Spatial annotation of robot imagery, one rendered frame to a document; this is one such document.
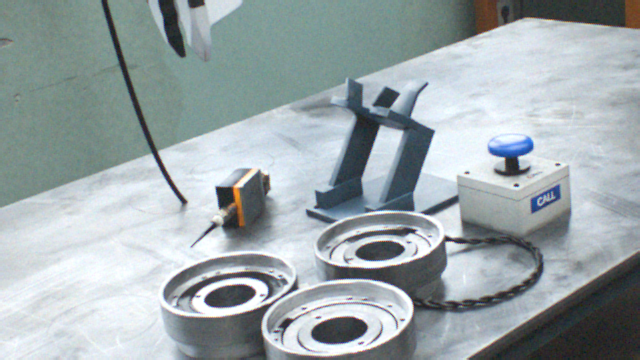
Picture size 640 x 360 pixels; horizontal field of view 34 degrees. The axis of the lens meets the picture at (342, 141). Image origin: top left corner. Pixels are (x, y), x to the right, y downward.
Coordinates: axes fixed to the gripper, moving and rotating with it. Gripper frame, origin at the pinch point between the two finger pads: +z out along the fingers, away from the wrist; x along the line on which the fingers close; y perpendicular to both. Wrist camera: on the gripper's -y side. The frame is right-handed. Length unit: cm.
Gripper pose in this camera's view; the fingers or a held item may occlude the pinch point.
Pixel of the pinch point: (184, 47)
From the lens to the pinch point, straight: 98.1
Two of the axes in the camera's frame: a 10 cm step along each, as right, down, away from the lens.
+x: -5.8, -1.4, 8.0
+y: 7.9, -3.3, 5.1
